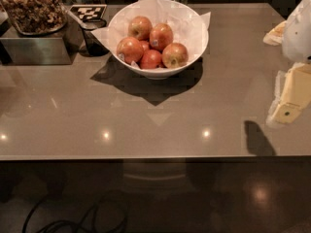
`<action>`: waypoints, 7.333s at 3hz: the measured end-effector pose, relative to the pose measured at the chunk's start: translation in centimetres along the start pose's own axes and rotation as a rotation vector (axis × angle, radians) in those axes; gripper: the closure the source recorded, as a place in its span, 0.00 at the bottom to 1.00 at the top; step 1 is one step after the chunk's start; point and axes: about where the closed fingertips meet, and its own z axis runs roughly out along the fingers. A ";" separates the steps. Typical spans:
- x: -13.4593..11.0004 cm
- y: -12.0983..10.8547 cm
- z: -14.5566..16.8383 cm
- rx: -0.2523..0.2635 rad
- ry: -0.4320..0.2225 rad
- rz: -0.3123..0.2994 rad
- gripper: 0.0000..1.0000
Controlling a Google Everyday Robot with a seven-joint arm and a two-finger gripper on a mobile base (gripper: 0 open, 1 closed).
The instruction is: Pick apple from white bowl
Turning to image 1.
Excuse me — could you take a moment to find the glass jar of nuts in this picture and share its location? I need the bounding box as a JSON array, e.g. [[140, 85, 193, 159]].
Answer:
[[0, 0, 67, 36]]

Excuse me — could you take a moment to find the white ceramic bowl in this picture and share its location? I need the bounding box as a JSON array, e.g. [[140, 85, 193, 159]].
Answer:
[[107, 0, 210, 81]]

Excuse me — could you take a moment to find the black floor cable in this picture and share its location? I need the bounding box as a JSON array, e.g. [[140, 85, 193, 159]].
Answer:
[[21, 191, 128, 233]]

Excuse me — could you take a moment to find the white paper liner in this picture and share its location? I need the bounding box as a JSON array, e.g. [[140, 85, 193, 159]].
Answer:
[[92, 0, 211, 63]]

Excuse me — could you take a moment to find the red apple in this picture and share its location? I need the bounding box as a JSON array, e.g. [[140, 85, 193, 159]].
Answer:
[[117, 37, 144, 64], [149, 23, 173, 51], [127, 16, 153, 41], [162, 43, 189, 69], [139, 50, 162, 69]]

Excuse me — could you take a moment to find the black white marker tag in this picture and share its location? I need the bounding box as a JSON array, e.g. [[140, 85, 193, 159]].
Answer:
[[69, 4, 107, 21]]

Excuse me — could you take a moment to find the small hidden centre apple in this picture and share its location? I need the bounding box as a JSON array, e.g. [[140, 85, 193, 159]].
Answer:
[[140, 41, 150, 50]]

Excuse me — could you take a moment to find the steel box stand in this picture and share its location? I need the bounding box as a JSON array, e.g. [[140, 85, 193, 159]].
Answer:
[[0, 18, 84, 65]]

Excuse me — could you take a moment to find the dark glass cup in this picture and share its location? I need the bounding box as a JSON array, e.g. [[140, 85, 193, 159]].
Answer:
[[81, 19, 109, 56]]

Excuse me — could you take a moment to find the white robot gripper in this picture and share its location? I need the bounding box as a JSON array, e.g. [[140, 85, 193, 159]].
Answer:
[[263, 0, 311, 127]]

